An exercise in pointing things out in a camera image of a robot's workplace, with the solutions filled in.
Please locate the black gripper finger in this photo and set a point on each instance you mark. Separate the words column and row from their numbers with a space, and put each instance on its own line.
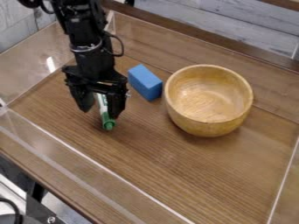
column 84, row 96
column 117, row 102

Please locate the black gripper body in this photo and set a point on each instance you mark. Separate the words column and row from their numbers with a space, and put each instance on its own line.
column 96, row 68

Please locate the green white marker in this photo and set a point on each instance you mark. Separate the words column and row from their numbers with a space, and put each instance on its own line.
column 108, row 121

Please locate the blue foam block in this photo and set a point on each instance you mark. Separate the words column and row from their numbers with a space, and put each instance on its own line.
column 146, row 82

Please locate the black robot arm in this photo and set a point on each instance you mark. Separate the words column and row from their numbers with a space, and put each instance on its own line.
column 84, row 21

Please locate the brown wooden bowl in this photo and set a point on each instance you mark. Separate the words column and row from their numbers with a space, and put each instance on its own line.
column 209, row 99

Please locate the clear acrylic tray walls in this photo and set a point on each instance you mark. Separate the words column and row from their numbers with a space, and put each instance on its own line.
column 146, row 173

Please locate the black table leg bracket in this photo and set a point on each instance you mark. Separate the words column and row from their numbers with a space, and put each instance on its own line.
column 37, row 209

